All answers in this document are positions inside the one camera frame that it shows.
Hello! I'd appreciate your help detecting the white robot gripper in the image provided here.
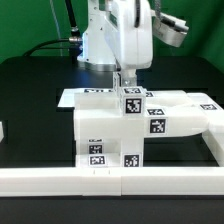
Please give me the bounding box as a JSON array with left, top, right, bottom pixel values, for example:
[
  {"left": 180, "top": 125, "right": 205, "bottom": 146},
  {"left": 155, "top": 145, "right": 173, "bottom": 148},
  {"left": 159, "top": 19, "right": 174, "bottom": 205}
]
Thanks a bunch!
[{"left": 104, "top": 0, "right": 153, "bottom": 87}]

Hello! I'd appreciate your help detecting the white tagged cube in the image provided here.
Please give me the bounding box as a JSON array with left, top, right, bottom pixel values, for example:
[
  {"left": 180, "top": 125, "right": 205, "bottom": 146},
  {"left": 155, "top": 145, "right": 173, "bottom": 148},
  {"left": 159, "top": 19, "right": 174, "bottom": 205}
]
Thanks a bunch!
[
  {"left": 119, "top": 86, "right": 146, "bottom": 116},
  {"left": 113, "top": 72, "right": 120, "bottom": 92}
]

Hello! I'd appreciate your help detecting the white chair back frame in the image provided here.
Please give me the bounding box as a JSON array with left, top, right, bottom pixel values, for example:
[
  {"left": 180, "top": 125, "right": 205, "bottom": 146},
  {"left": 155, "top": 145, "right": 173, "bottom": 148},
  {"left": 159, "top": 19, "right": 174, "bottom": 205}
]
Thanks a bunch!
[{"left": 74, "top": 90, "right": 224, "bottom": 139}]

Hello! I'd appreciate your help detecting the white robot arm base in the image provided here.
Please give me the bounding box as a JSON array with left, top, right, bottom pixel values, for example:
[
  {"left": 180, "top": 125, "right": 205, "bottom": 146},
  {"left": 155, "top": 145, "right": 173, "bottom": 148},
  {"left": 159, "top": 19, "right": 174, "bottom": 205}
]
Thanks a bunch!
[{"left": 77, "top": 0, "right": 116, "bottom": 72}]

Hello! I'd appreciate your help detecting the black cable with connector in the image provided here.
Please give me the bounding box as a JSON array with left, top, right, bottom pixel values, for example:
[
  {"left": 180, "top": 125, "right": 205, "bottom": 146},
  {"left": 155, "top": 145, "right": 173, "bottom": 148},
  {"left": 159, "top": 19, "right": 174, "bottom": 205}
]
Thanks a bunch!
[{"left": 22, "top": 0, "right": 83, "bottom": 58}]

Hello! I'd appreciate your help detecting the white right rail barrier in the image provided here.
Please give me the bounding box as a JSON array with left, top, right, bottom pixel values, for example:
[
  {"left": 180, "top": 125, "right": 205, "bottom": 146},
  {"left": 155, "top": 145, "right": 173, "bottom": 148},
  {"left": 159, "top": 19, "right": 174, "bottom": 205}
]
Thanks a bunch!
[{"left": 202, "top": 130, "right": 224, "bottom": 167}]

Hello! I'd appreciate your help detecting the white rail barrier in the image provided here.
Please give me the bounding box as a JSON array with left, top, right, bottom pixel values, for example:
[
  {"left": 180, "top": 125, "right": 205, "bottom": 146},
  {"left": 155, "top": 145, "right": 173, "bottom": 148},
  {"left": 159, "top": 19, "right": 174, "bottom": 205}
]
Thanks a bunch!
[
  {"left": 0, "top": 121, "right": 4, "bottom": 142},
  {"left": 0, "top": 167, "right": 224, "bottom": 197},
  {"left": 202, "top": 130, "right": 224, "bottom": 167}
]

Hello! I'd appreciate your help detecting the white front rail barrier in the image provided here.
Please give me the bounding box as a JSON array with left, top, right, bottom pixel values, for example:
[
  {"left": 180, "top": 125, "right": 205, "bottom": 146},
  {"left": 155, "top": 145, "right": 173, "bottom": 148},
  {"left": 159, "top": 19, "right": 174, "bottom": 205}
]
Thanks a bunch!
[{"left": 0, "top": 167, "right": 224, "bottom": 197}]

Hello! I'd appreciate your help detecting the white left rail barrier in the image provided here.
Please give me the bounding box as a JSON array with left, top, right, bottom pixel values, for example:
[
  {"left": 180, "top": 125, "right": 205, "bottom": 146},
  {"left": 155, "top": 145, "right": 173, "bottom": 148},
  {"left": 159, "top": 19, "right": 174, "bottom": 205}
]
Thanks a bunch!
[{"left": 0, "top": 121, "right": 4, "bottom": 142}]

